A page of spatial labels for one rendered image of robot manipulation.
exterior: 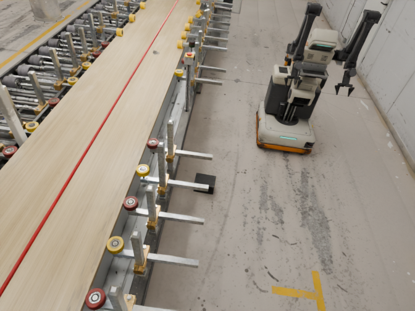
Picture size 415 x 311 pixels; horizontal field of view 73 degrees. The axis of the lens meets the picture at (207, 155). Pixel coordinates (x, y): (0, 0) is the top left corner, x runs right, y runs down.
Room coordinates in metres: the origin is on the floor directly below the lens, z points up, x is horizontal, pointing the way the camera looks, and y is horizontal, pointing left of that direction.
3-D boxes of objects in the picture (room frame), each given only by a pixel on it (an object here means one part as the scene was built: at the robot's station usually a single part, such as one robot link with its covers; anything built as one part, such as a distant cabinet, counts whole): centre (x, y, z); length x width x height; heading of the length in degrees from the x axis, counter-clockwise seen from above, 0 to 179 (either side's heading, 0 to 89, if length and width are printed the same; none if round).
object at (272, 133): (2.76, -0.87, 0.16); 0.67 x 0.64 x 0.25; 178
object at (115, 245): (0.64, 0.39, 0.85); 0.08 x 0.08 x 0.11
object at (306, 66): (2.47, -0.86, 0.99); 0.28 x 0.16 x 0.22; 89
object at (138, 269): (0.62, 0.26, 0.81); 0.14 x 0.06 x 0.05; 179
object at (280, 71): (2.85, -0.87, 0.59); 0.55 x 0.34 x 0.83; 89
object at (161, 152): (1.10, 0.25, 0.94); 0.04 x 0.04 x 0.48; 89
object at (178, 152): (1.38, 0.18, 0.83); 0.43 x 0.03 x 0.04; 89
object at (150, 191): (0.85, 0.26, 0.87); 0.04 x 0.04 x 0.48; 89
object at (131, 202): (0.89, 0.39, 0.85); 0.08 x 0.08 x 0.11
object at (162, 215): (0.88, 0.19, 0.81); 0.43 x 0.03 x 0.04; 89
